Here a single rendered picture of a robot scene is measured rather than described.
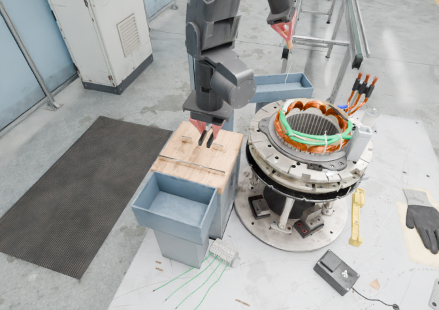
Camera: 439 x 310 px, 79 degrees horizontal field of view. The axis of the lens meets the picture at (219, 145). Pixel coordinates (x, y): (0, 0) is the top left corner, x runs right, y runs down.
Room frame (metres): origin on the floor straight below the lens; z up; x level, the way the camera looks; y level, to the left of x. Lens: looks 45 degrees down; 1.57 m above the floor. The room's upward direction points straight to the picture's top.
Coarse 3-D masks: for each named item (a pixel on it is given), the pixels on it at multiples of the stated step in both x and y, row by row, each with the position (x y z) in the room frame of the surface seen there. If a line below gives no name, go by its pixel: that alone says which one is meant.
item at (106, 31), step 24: (48, 0) 2.43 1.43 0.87; (72, 0) 2.36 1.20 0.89; (96, 0) 2.38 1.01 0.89; (120, 0) 2.69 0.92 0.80; (72, 24) 2.39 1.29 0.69; (96, 24) 2.33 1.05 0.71; (120, 24) 2.58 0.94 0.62; (144, 24) 3.01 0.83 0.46; (72, 48) 2.42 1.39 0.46; (96, 48) 2.34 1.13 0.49; (120, 48) 2.51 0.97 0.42; (144, 48) 2.92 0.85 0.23; (96, 72) 2.38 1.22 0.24; (120, 72) 2.42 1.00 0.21
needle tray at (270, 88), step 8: (256, 80) 0.87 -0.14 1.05; (264, 80) 0.88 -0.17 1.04; (272, 80) 0.88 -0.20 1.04; (280, 80) 0.89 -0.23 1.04; (288, 80) 0.89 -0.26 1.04; (296, 80) 0.90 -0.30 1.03; (304, 80) 0.87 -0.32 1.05; (264, 88) 0.85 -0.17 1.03; (272, 88) 0.85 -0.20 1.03; (280, 88) 0.85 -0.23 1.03; (288, 88) 0.85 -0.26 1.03; (296, 88) 0.85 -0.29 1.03; (304, 88) 0.79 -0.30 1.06; (312, 88) 0.80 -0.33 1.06; (256, 96) 0.77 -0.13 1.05; (264, 96) 0.77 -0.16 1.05; (272, 96) 0.78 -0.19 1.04; (280, 96) 0.78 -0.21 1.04; (288, 96) 0.78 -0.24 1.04; (296, 96) 0.79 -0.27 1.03; (304, 96) 0.79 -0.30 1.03; (256, 104) 0.86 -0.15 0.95; (264, 104) 0.79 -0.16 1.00; (256, 112) 0.85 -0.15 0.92
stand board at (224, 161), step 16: (192, 128) 0.58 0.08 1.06; (176, 144) 0.52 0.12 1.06; (192, 144) 0.52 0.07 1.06; (224, 144) 0.52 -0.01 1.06; (240, 144) 0.53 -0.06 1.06; (160, 160) 0.46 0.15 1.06; (192, 160) 0.46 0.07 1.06; (208, 160) 0.46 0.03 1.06; (224, 160) 0.46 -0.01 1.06; (176, 176) 0.41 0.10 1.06; (192, 176) 0.41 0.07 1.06; (208, 176) 0.41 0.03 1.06
